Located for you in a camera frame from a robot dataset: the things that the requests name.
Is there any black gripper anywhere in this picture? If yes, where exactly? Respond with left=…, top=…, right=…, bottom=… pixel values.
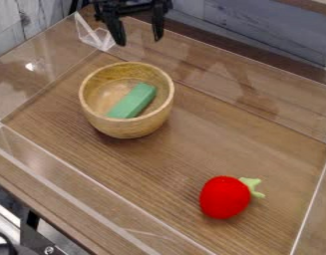
left=92, top=0, right=173, bottom=46

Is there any brown wooden bowl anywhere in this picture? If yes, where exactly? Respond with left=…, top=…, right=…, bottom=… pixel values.
left=79, top=62, right=175, bottom=138

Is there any green rectangular block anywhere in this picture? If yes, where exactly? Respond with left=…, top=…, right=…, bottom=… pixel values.
left=107, top=83, right=158, bottom=119

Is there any red plush strawberry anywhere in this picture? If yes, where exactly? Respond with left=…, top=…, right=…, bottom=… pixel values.
left=198, top=175, right=265, bottom=219

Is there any clear acrylic corner bracket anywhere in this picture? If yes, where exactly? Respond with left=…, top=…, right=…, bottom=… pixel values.
left=74, top=13, right=116, bottom=52

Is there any clear acrylic tray wall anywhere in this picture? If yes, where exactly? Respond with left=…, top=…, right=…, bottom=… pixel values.
left=0, top=122, right=214, bottom=255

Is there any black table leg bracket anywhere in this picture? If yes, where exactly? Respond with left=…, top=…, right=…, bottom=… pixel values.
left=20, top=210, right=68, bottom=255

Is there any black cable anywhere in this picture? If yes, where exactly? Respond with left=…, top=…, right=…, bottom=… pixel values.
left=0, top=230, right=16, bottom=255

